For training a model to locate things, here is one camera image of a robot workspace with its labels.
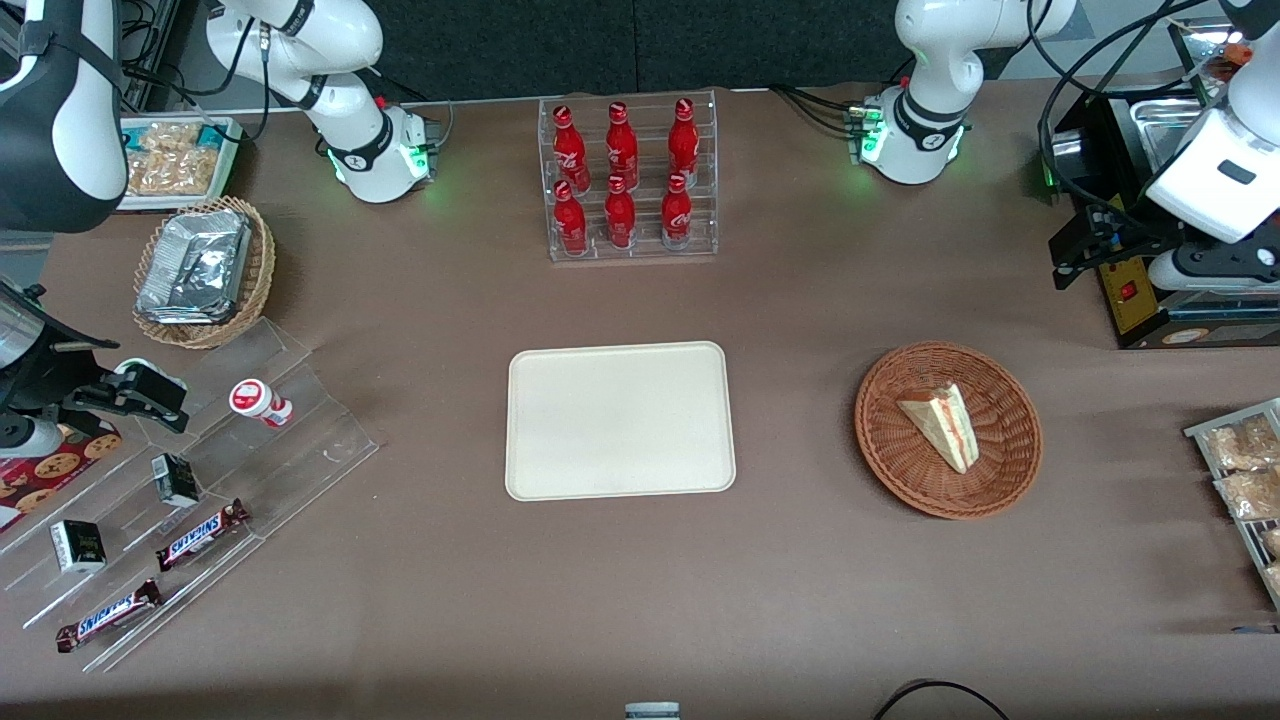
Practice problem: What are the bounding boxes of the clear acrylic stepped display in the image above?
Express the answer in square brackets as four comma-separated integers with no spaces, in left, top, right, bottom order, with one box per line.
[0,317,382,674]

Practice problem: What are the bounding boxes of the triangle sandwich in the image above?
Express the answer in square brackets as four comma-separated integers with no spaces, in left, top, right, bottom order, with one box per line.
[896,382,977,476]

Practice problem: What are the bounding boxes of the red white yogurt bottle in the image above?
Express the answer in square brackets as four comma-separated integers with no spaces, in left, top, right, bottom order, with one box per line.
[229,378,295,430]

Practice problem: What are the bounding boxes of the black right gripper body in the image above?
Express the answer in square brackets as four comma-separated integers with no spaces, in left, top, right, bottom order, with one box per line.
[0,282,121,423]

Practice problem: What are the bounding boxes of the clear acrylic bottle rack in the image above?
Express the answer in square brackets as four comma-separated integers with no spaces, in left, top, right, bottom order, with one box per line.
[537,88,720,264]

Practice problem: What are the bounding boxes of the steel pan in machine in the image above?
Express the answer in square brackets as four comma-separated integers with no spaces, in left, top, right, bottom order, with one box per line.
[1128,96,1229,173]

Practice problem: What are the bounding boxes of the clear bag of snacks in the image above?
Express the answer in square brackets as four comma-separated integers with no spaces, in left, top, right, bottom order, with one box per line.
[124,148,218,197]
[130,121,203,153]

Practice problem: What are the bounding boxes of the silver foil packets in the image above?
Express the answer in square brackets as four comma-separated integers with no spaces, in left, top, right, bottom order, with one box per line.
[135,207,252,327]

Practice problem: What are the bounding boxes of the red cookie box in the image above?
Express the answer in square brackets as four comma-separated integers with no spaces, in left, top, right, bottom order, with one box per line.
[0,424,124,533]

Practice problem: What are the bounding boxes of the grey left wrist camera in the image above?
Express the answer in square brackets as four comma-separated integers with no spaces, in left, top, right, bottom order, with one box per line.
[1147,243,1280,294]

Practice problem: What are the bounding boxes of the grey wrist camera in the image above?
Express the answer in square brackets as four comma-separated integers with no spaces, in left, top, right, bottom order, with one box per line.
[1147,243,1280,294]
[0,413,63,461]

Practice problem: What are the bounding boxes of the black looped cable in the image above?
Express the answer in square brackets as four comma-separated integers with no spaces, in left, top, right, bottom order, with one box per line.
[871,679,1012,720]

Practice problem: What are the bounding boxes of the cream plastic tray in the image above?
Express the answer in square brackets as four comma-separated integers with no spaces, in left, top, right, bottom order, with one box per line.
[505,341,738,502]

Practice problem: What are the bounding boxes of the white snack tray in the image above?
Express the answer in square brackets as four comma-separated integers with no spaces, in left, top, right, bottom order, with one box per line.
[117,115,245,213]

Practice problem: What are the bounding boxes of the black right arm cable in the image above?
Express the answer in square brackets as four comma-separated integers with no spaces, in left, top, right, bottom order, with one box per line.
[120,0,276,143]

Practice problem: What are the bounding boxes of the brown snickers bar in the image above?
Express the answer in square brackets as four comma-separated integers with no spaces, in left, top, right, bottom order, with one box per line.
[55,578,164,654]
[155,498,251,573]

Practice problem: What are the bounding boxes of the red cola bottle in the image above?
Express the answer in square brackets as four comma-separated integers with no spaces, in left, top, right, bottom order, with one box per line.
[606,101,641,191]
[667,97,701,187]
[552,180,590,257]
[660,172,694,250]
[552,104,591,193]
[604,175,638,250]

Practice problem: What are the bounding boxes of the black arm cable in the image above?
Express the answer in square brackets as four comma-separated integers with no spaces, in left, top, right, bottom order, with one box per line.
[998,0,1216,236]
[120,0,276,143]

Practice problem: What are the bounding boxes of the grey wire rack tray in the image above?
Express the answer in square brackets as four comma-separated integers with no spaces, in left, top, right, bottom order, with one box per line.
[1184,397,1280,613]

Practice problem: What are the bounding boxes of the small black carton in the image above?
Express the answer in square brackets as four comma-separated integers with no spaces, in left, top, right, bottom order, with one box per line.
[151,453,202,509]

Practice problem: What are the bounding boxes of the black and white carton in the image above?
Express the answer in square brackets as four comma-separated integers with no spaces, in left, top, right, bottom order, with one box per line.
[49,518,108,575]

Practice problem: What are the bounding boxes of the black countertop machine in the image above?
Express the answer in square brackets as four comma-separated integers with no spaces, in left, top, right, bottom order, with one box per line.
[1040,88,1280,350]

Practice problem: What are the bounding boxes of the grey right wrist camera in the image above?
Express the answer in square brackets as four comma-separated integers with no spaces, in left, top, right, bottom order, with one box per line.
[0,413,63,461]

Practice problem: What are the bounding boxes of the metal framed food case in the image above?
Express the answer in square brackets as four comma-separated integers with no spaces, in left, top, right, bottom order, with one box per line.
[1167,17,1251,83]

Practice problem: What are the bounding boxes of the light tan wicker basket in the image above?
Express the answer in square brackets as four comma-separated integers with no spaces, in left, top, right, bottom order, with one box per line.
[131,195,277,351]

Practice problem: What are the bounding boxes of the brown round wicker basket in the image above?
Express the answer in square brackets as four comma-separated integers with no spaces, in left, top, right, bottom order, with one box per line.
[854,341,1044,521]

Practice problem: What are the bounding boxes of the black cable bundle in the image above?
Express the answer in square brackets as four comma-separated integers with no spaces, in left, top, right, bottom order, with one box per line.
[768,84,863,139]

